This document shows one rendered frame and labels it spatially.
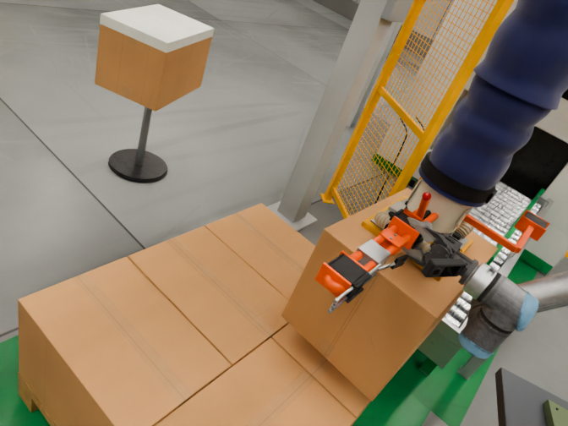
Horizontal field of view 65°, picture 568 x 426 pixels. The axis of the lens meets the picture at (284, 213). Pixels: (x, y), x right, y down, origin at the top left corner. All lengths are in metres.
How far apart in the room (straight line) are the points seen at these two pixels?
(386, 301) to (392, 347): 0.14
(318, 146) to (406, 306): 1.80
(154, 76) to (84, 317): 1.48
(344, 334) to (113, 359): 0.71
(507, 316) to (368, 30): 1.87
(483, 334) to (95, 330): 1.14
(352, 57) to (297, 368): 1.79
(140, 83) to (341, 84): 1.16
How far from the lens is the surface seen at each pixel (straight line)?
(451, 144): 1.36
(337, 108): 2.80
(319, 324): 1.49
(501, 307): 1.22
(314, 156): 2.94
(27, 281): 2.46
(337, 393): 1.65
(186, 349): 1.57
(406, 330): 1.32
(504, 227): 3.36
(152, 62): 2.64
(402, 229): 1.23
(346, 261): 0.98
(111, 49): 2.76
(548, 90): 1.31
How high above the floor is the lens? 1.80
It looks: 33 degrees down
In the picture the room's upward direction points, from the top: 22 degrees clockwise
